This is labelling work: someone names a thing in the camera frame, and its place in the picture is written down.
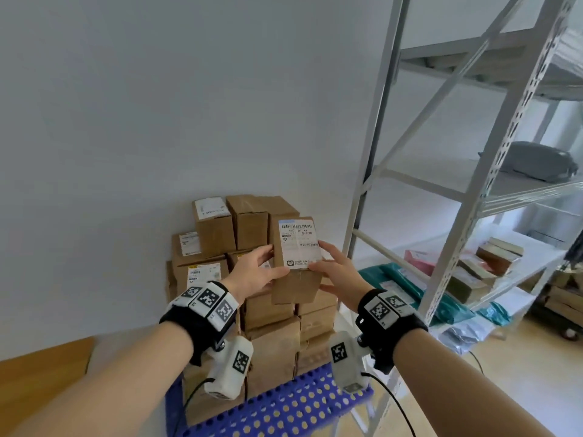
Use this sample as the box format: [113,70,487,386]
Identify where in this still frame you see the person's right hand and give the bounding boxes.
[309,240,370,313]

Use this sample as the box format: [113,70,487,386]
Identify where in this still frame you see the person's left hand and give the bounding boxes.
[220,244,290,302]

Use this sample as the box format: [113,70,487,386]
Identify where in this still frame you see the small tape-striped cardboard box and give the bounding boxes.
[226,195,270,251]

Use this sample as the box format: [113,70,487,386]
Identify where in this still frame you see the cardboard parcel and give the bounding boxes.
[244,316,301,360]

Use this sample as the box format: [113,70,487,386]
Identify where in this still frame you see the small seamed cardboard box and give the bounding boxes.
[254,196,301,223]

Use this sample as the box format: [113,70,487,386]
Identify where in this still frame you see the blue perforated plastic pallet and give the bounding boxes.
[165,361,374,437]

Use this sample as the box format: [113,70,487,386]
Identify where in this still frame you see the person's left forearm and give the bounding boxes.
[9,320,192,437]

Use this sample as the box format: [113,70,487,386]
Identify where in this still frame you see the person's right forearm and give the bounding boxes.
[392,330,554,437]

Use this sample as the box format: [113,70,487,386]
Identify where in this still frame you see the teal mailer bag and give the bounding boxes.
[476,302,512,327]
[357,263,474,326]

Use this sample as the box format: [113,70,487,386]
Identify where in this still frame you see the black wristband with marker tags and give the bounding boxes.
[159,280,241,367]
[356,288,429,374]

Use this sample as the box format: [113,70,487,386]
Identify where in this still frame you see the pink mailer bag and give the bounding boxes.
[404,249,438,276]

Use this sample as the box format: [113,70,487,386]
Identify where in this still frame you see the small brown carton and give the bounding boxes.
[446,259,497,305]
[476,237,525,276]

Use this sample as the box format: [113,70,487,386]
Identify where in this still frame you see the white low table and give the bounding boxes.
[86,316,388,437]

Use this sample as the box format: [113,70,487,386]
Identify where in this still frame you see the grey metal shelf rack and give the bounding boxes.
[341,0,583,437]

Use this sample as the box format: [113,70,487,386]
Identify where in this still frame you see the stacked brown cartons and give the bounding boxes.
[544,268,583,326]

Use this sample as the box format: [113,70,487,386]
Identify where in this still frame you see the crumpled grey bag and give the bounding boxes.
[478,141,579,183]

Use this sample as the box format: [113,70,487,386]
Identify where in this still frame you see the orange wooden table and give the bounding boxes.
[0,337,94,408]

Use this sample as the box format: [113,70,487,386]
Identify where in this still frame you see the white marker-tagged wrist camera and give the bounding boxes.
[203,335,254,400]
[330,331,370,395]

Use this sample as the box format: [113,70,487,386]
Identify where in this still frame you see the black camera cable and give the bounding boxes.
[182,379,215,424]
[362,371,418,437]

